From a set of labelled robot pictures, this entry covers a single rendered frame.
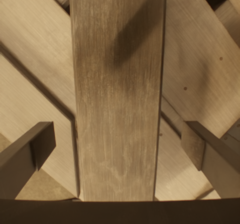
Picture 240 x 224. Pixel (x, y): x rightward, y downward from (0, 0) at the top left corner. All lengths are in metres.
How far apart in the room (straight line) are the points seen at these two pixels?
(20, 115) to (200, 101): 0.31
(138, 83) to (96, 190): 0.16
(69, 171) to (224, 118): 0.30
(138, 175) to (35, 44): 0.26
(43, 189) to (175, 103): 0.48
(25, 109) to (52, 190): 0.36
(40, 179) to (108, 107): 0.44
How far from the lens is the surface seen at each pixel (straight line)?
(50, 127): 0.16
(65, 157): 0.33
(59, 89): 0.31
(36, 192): 0.64
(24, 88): 0.31
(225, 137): 0.36
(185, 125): 0.16
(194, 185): 0.41
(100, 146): 0.23
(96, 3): 0.21
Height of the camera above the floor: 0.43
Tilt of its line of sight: 75 degrees down
